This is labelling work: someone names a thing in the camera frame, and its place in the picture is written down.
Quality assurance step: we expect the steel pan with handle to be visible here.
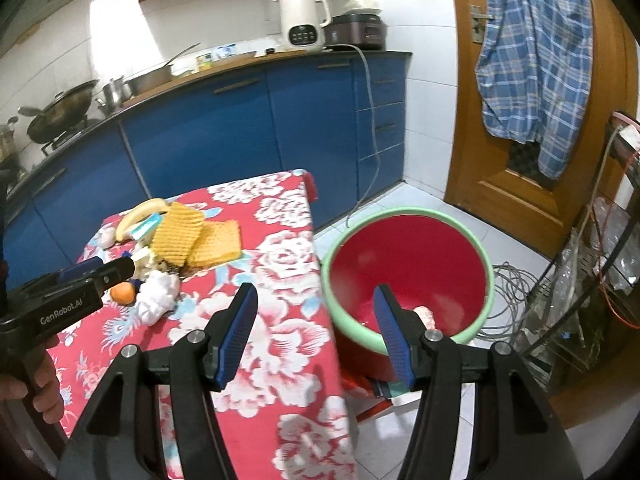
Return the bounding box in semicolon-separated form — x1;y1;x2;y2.
122;42;201;96

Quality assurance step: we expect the coiled grey cable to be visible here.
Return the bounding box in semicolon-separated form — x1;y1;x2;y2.
480;262;556;343

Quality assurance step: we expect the metal door handle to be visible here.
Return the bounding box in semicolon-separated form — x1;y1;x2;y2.
469;4;493;43

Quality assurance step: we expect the white tissue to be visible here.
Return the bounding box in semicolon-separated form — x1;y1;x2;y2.
136;271;182;326

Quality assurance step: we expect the black wok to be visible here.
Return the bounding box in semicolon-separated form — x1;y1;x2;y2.
19;79;101;143

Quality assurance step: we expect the steel pot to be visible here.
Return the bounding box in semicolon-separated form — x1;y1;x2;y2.
95;76;133;113

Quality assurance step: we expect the blue kitchen cabinet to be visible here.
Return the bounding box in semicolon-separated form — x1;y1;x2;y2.
0;51;413;281

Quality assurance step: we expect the blue plaid shirt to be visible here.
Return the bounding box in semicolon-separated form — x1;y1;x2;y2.
475;0;593;180

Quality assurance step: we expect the small orange fruit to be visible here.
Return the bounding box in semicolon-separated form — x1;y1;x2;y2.
110;282;137;306

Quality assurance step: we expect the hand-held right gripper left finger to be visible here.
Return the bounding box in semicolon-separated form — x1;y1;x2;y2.
57;282;259;480

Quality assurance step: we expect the red bucket with green rim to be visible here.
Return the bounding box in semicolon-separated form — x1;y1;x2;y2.
320;207;496;391

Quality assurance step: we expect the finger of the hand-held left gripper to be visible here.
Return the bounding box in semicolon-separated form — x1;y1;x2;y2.
82;258;137;297
56;256;106;283

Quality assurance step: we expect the person's left hand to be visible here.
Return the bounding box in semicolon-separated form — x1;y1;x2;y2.
0;342;67;418

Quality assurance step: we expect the wooden door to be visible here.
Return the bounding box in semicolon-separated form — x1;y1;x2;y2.
445;0;626;258

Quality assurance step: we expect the small crumpled paper ball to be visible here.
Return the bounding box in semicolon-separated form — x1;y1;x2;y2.
415;305;439;331

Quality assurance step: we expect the steel wool scourer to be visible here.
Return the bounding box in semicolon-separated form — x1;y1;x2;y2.
159;262;197;281

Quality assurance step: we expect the dark patterned cloth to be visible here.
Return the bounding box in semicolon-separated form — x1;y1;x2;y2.
507;137;556;191

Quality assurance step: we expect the yellow banana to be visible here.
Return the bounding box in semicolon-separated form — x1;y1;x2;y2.
116;198;171;243

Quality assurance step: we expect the white electric kettle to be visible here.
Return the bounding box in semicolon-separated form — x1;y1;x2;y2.
272;0;333;53

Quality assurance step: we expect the pale peel scrap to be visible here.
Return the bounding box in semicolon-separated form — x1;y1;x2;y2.
131;246;163;279

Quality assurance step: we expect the black metal rack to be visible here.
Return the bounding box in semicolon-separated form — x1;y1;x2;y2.
515;110;640;396

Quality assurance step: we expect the grey power cable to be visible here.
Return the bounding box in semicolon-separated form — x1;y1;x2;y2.
325;44;383;228

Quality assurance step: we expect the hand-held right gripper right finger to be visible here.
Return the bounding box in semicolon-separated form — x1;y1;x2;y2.
372;284;583;480

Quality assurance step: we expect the orange cable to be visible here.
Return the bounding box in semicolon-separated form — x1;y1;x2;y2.
590;150;640;331

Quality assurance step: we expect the gas stove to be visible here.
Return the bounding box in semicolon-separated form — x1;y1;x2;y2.
40;117;103;156

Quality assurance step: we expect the dark rice cooker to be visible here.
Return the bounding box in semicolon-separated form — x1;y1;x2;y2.
325;12;388;52

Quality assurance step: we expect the teal toothpaste box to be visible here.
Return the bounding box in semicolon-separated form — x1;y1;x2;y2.
131;212;165;241

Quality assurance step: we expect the red floral tablecloth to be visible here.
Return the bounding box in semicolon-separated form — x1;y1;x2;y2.
47;169;358;480

